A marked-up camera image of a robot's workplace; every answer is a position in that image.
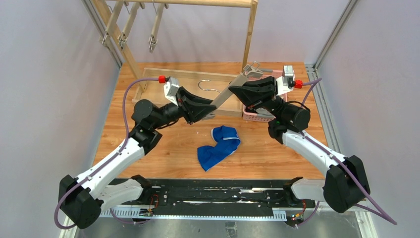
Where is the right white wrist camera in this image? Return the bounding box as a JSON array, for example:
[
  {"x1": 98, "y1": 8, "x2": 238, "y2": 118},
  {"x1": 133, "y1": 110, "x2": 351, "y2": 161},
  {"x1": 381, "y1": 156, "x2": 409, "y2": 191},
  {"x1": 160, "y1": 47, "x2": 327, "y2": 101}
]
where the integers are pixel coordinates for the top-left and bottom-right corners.
[{"x1": 276, "y1": 65, "x2": 295, "y2": 95}]

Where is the blue underwear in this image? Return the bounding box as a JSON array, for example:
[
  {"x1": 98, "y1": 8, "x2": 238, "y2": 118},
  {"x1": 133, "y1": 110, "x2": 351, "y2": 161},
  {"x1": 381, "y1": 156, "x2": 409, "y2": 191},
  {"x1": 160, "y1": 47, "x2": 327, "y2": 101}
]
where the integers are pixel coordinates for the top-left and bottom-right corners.
[{"x1": 197, "y1": 125, "x2": 241, "y2": 172}]

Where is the pink plastic basket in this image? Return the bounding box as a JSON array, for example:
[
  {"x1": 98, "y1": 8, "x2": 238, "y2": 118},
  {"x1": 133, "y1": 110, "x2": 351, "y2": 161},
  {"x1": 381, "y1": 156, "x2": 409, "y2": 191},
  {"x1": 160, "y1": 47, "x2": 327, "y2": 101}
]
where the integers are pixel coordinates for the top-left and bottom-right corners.
[{"x1": 243, "y1": 69, "x2": 287, "y2": 122}]

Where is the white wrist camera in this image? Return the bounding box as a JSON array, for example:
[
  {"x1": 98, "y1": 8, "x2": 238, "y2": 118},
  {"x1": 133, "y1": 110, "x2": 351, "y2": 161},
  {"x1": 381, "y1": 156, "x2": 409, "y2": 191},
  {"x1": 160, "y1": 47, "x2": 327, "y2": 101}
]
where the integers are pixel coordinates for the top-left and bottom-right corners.
[
  {"x1": 276, "y1": 65, "x2": 295, "y2": 95},
  {"x1": 163, "y1": 77, "x2": 180, "y2": 106}
]

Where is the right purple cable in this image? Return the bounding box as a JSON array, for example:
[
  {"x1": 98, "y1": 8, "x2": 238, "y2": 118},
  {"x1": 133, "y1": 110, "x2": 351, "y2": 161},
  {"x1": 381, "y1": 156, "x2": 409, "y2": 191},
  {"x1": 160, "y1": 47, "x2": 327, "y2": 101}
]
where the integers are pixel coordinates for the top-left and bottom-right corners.
[{"x1": 295, "y1": 78, "x2": 398, "y2": 226}]

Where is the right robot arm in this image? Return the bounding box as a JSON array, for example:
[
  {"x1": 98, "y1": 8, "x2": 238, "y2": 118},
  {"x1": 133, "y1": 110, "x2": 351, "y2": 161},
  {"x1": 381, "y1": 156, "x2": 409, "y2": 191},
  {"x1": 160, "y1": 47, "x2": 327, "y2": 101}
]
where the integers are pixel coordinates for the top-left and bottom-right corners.
[{"x1": 228, "y1": 76, "x2": 370, "y2": 213}]

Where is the empty beige clip hanger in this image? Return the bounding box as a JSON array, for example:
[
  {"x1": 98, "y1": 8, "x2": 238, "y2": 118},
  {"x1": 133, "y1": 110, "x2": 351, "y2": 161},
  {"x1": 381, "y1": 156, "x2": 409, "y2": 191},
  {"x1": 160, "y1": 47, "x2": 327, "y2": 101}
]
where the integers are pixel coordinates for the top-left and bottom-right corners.
[{"x1": 97, "y1": 0, "x2": 124, "y2": 45}]

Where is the wooden clothes rack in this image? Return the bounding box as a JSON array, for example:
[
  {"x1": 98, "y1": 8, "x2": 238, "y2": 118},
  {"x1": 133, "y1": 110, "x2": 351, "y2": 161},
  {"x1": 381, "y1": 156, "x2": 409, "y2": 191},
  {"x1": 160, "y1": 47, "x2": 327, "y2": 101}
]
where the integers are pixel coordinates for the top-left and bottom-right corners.
[{"x1": 93, "y1": 0, "x2": 258, "y2": 106}]

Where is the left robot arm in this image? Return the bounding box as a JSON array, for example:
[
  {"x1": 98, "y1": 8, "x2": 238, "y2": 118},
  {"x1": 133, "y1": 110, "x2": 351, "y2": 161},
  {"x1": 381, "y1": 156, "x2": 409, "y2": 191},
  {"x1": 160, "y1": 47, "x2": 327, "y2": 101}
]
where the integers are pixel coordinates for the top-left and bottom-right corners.
[{"x1": 54, "y1": 87, "x2": 218, "y2": 229}]

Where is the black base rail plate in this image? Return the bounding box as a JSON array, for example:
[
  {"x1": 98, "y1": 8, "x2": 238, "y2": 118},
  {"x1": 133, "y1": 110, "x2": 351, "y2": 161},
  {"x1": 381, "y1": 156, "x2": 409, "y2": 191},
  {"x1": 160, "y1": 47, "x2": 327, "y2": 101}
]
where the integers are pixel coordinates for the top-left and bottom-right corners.
[{"x1": 124, "y1": 179, "x2": 316, "y2": 221}]

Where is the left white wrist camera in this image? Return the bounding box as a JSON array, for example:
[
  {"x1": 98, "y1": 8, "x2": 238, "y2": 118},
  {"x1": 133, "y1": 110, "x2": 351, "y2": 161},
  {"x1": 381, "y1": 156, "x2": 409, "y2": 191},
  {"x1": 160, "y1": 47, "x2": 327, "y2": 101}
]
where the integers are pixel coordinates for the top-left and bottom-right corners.
[{"x1": 163, "y1": 77, "x2": 180, "y2": 106}]

